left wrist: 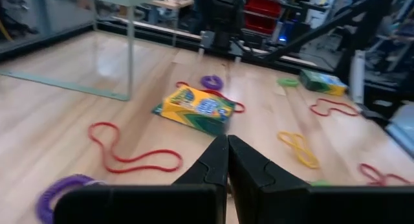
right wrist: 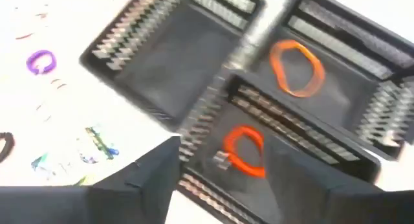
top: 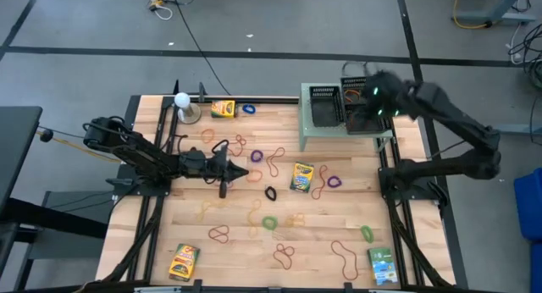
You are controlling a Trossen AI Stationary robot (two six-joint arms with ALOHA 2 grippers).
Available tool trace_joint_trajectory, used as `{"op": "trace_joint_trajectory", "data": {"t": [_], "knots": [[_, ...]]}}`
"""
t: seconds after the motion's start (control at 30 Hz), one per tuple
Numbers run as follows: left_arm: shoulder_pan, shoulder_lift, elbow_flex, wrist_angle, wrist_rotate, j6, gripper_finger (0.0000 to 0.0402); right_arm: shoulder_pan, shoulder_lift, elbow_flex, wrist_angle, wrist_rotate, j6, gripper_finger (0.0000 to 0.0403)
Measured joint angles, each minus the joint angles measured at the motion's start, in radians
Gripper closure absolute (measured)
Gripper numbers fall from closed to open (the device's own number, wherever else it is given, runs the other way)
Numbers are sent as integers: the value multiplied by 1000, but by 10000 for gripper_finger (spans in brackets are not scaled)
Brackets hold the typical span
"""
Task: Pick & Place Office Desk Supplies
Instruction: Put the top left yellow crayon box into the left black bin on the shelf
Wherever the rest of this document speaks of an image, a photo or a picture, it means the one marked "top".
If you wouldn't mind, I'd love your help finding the yellow rubber band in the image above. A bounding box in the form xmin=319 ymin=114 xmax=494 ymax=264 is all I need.
xmin=196 ymin=198 xmax=230 ymax=222
xmin=284 ymin=213 xmax=306 ymax=229
xmin=246 ymin=198 xmax=263 ymax=239

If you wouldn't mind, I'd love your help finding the lamp with white globe bulb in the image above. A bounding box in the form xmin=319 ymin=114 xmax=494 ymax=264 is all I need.
xmin=174 ymin=91 xmax=202 ymax=125

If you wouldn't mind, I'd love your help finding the black floor cable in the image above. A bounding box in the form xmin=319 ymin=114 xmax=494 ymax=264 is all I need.
xmin=173 ymin=0 xmax=232 ymax=97

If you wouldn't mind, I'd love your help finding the yellow green Crayola crayon box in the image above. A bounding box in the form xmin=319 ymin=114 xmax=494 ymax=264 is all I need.
xmin=210 ymin=99 xmax=237 ymax=119

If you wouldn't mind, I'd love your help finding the blue plastic bin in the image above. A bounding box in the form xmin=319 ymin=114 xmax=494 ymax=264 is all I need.
xmin=513 ymin=168 xmax=542 ymax=293

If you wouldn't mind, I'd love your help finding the green card box blue print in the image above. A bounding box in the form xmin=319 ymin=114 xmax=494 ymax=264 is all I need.
xmin=367 ymin=246 xmax=399 ymax=286

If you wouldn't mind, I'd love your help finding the pale green metal riser shelf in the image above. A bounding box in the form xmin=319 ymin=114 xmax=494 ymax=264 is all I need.
xmin=299 ymin=82 xmax=395 ymax=152

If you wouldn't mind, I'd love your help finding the yellow floor cable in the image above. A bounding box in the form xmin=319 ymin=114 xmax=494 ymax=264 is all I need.
xmin=451 ymin=0 xmax=495 ymax=30

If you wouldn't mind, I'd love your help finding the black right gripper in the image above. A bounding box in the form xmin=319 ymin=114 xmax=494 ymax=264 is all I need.
xmin=364 ymin=70 xmax=410 ymax=119

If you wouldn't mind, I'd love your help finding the grey table base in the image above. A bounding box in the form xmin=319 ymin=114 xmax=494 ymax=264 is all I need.
xmin=455 ymin=0 xmax=537 ymax=25

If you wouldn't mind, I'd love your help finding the Crayola box with blue print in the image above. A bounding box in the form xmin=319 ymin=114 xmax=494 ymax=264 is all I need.
xmin=290 ymin=161 xmax=315 ymax=194

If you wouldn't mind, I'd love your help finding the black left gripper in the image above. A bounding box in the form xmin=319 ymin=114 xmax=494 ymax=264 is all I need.
xmin=180 ymin=142 xmax=250 ymax=200

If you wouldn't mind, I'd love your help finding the yellow Crayola box red print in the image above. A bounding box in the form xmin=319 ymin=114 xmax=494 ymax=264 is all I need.
xmin=168 ymin=243 xmax=201 ymax=282

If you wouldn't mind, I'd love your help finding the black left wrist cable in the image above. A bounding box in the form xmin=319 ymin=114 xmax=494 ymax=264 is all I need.
xmin=210 ymin=139 xmax=230 ymax=155

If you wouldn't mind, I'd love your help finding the black cable bundle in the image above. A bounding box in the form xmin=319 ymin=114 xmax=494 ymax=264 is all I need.
xmin=506 ymin=21 xmax=542 ymax=91

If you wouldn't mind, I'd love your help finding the yellow rope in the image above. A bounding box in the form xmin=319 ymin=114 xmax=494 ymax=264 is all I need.
xmin=36 ymin=130 xmax=124 ymax=163

